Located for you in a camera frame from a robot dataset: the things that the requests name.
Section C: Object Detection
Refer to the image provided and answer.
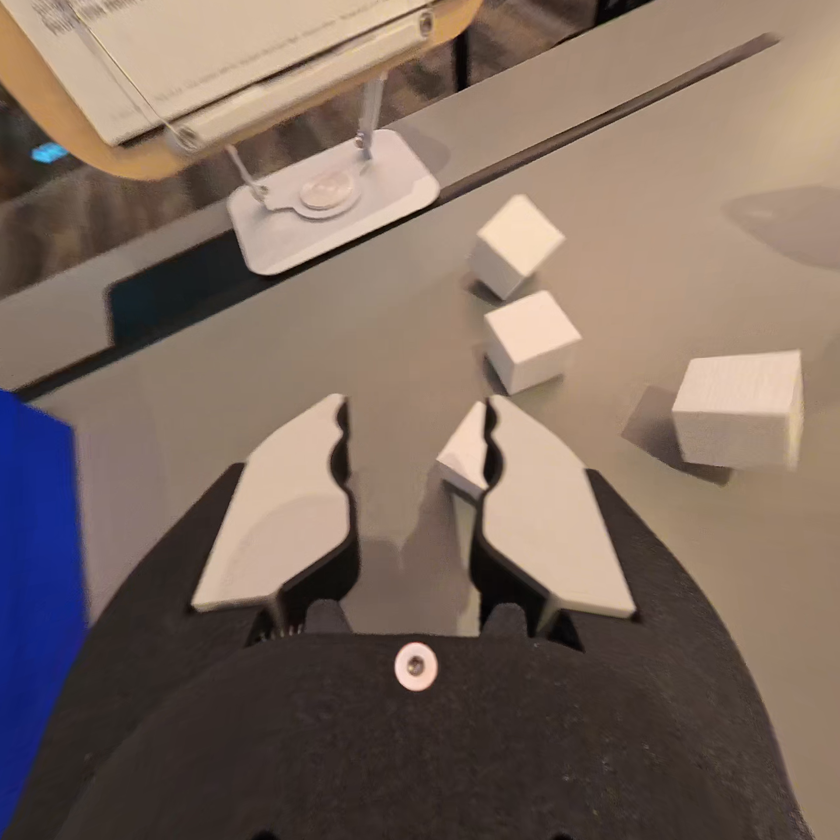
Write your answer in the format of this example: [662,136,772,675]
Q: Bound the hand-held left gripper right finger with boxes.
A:
[470,394,639,637]

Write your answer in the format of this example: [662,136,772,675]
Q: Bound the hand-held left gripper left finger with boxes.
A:
[190,394,362,634]

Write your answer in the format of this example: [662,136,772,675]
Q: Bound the white foam cube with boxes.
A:
[436,402,490,501]
[467,194,567,301]
[671,350,805,472]
[484,290,583,396]

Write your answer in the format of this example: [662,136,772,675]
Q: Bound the blue plastic bin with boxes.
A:
[0,388,89,808]

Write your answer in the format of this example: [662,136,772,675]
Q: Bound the printed instruction sheet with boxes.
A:
[13,0,434,148]

